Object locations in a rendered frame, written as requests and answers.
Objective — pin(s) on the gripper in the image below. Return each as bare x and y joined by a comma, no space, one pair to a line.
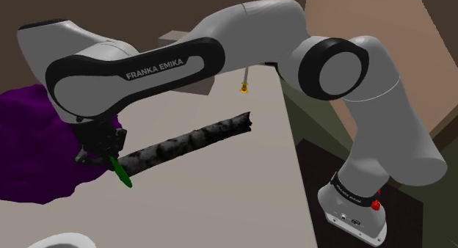
96,138

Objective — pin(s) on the green pen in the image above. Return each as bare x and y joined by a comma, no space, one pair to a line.
121,175

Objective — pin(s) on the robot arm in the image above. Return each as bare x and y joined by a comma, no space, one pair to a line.
250,32

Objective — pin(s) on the purple crumpled cloth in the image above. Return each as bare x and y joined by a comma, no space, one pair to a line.
32,147

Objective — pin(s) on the dark grey mottled long cylinder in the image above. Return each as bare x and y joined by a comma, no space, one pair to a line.
186,144

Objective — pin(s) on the white round bowl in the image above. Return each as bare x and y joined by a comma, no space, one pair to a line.
64,241

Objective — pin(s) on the grey tool with gold tip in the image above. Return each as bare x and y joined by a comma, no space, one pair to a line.
244,83

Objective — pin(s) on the dark robot stand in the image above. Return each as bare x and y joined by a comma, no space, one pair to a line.
357,161

